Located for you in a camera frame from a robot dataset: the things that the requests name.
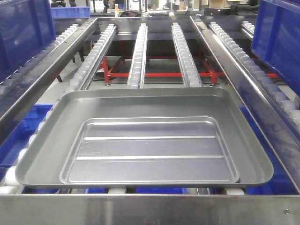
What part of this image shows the small silver tray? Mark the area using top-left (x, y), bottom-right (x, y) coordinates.
top-left (60, 116), bottom-right (240, 187)

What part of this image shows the large silver outer tray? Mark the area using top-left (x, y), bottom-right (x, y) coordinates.
top-left (15, 87), bottom-right (274, 188)

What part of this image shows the middle white roller track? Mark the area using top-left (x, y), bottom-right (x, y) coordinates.
top-left (127, 23), bottom-right (148, 89)

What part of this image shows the right white roller track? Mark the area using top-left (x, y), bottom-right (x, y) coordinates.
top-left (172, 22), bottom-right (203, 88)

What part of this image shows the blue bin below rack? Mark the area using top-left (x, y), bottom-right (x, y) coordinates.
top-left (0, 104), bottom-right (52, 179)

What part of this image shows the blue bin upper right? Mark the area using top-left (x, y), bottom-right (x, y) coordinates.
top-left (251, 0), bottom-right (300, 95)

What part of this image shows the far left roller track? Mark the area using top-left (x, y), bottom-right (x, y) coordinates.
top-left (0, 23), bottom-right (79, 97)

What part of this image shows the blue bin upper left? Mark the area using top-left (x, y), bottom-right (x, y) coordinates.
top-left (0, 0), bottom-right (56, 81)

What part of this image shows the steel front rack bar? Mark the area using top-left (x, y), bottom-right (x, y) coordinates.
top-left (0, 194), bottom-right (300, 225)

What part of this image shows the red metal frame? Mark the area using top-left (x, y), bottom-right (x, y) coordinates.
top-left (93, 39), bottom-right (279, 85)

